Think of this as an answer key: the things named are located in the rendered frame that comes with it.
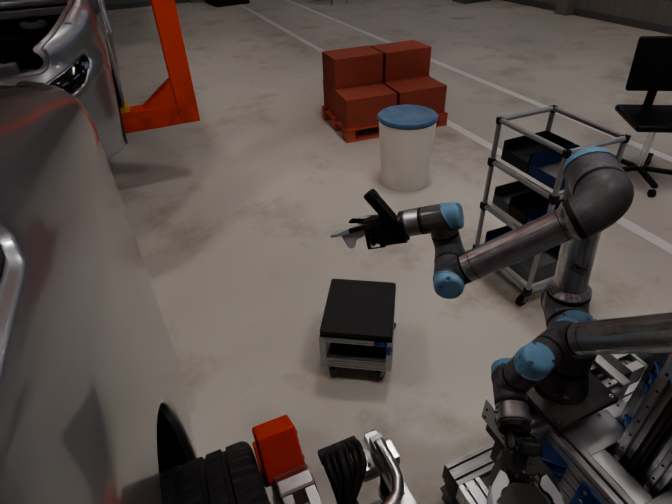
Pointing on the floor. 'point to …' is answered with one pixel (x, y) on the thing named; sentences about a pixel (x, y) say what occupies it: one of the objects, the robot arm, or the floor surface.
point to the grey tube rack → (533, 188)
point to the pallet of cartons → (378, 85)
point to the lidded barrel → (406, 145)
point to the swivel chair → (657, 71)
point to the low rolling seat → (358, 326)
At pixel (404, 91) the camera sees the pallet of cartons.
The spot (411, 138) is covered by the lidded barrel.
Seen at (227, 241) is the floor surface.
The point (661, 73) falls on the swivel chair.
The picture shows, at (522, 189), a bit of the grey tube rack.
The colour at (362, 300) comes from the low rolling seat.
